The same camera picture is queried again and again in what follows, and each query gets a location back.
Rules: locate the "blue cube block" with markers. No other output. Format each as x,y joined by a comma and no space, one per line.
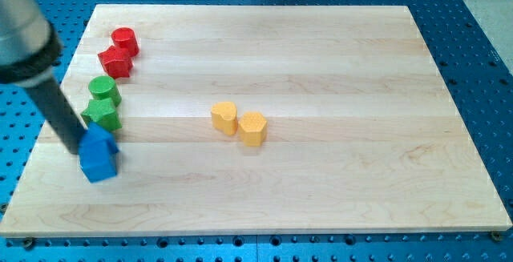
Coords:
98,154

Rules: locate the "silver robot arm cylinder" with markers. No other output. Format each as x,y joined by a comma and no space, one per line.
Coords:
29,44

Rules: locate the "yellow heart block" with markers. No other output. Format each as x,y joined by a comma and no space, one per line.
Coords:
224,117

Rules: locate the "yellow hexagon block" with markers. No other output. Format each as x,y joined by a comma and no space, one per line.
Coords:
252,128

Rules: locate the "light wooden board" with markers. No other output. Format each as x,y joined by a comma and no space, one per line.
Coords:
363,134

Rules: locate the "red star block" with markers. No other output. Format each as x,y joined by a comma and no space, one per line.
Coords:
116,62

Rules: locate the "green star block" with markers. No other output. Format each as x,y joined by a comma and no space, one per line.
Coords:
102,112

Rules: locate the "red cylinder block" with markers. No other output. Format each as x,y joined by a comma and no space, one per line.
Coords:
124,37

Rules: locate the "green cylinder block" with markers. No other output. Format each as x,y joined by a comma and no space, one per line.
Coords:
104,87

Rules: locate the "black pusher rod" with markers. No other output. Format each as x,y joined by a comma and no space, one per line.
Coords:
54,106

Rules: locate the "blue perforated metal table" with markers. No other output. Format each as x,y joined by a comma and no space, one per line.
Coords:
479,82

